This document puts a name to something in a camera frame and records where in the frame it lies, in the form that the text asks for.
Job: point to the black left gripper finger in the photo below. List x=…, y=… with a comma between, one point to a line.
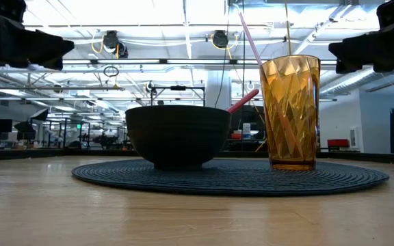
x=54, y=65
x=43, y=48

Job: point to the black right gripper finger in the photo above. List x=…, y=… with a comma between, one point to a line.
x=354, y=49
x=344, y=67

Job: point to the amber faceted plastic tumbler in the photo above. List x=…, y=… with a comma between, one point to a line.
x=291, y=112

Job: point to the pink drinking straw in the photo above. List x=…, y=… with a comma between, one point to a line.
x=250, y=39

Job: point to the black bowl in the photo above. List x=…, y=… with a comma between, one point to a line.
x=178, y=136

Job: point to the red storage bin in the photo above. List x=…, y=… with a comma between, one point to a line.
x=338, y=143

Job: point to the black upright panel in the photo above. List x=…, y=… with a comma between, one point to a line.
x=251, y=118

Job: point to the white plastic container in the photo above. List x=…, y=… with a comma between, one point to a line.
x=246, y=130

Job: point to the small red box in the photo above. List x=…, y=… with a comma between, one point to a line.
x=236, y=136

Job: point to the dark blue woven placemat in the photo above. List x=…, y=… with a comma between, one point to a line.
x=231, y=181

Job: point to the black metal frame stand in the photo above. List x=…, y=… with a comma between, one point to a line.
x=178, y=88

